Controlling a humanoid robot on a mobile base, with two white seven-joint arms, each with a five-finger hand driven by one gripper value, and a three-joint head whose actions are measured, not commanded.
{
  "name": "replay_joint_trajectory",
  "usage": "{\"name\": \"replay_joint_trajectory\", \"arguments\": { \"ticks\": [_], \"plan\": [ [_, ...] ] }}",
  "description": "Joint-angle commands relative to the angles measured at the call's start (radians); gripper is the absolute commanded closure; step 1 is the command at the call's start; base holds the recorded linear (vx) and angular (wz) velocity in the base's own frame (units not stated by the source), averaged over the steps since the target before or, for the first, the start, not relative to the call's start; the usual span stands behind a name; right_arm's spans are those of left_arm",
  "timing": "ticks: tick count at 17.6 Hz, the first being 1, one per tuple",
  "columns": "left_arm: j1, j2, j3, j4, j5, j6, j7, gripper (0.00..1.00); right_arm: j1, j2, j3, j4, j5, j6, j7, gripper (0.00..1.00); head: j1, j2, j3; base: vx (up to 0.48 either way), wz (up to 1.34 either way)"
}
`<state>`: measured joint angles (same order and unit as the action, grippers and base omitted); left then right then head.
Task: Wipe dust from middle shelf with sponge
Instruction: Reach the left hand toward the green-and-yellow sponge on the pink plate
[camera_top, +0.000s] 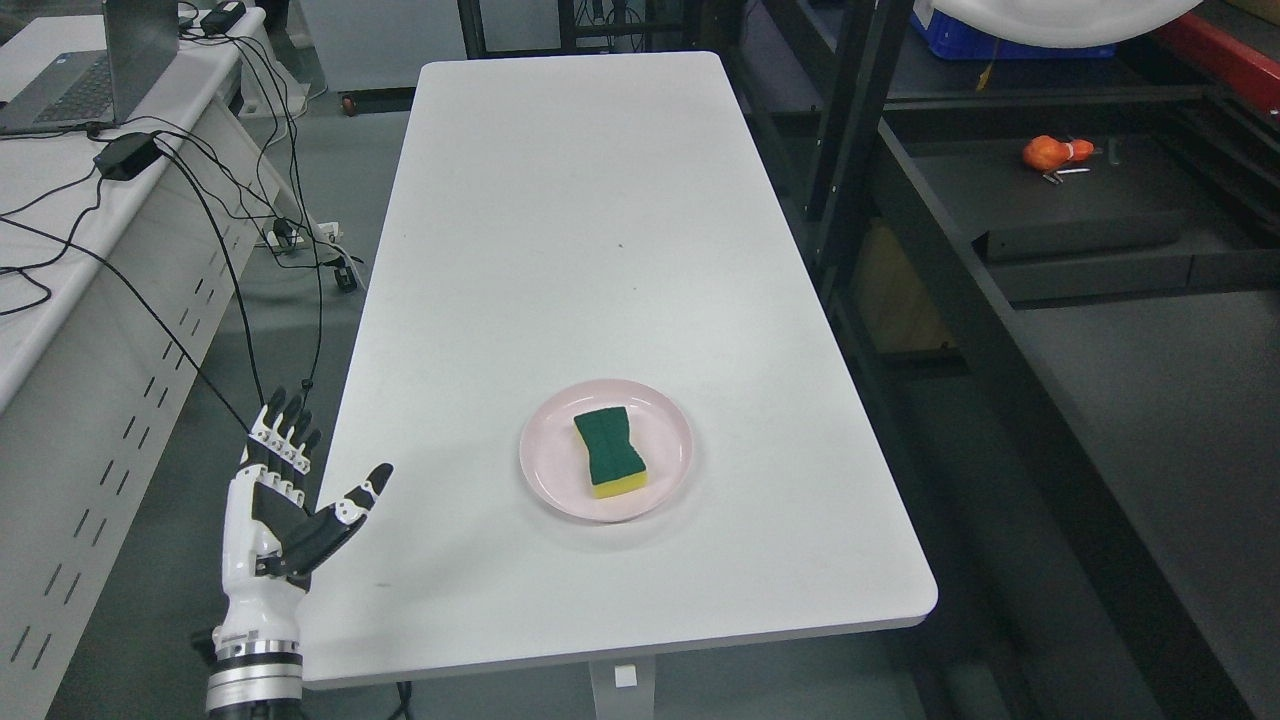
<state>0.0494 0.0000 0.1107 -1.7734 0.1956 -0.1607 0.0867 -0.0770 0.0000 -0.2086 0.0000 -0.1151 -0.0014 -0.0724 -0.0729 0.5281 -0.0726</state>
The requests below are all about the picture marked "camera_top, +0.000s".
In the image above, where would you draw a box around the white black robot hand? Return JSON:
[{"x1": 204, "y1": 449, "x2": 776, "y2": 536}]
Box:
[{"x1": 210, "y1": 387, "x2": 394, "y2": 661}]

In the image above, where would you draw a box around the green yellow sponge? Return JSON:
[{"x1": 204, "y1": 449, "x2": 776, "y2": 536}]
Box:
[{"x1": 573, "y1": 406, "x2": 648, "y2": 498}]

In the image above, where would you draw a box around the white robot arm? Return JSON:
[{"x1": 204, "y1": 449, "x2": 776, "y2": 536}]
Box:
[{"x1": 191, "y1": 626, "x2": 305, "y2": 719}]

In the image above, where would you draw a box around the dark metal shelf rack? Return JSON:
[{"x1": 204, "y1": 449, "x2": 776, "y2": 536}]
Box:
[{"x1": 684, "y1": 1, "x2": 1277, "y2": 719}]

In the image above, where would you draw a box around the orange toy on shelf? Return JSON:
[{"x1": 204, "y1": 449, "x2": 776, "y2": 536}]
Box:
[{"x1": 1021, "y1": 135, "x2": 1094, "y2": 173}]

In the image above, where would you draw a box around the pink round plate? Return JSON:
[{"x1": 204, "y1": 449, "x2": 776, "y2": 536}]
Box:
[{"x1": 518, "y1": 379, "x2": 694, "y2": 523}]

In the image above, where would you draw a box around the white side desk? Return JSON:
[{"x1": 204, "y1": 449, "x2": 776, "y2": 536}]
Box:
[{"x1": 1, "y1": 10, "x2": 293, "y2": 719}]

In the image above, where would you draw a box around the white power strip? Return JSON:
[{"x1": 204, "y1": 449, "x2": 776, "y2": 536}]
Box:
[{"x1": 261, "y1": 222, "x2": 344, "y2": 252}]

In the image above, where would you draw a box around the white table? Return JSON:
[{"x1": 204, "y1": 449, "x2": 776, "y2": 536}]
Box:
[{"x1": 300, "y1": 53, "x2": 938, "y2": 689}]

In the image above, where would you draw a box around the black power adapter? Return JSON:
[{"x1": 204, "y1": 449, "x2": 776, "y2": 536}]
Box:
[{"x1": 93, "y1": 132, "x2": 163, "y2": 182}]

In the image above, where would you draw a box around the grey laptop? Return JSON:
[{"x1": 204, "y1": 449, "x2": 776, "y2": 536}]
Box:
[{"x1": 1, "y1": 1, "x2": 179, "y2": 136}]

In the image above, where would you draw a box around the black power brick far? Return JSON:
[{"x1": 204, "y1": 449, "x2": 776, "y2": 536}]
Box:
[{"x1": 198, "y1": 1, "x2": 247, "y2": 37}]

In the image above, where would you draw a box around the white round lamp shade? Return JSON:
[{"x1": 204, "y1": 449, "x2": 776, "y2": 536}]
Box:
[{"x1": 913, "y1": 1, "x2": 1199, "y2": 47}]

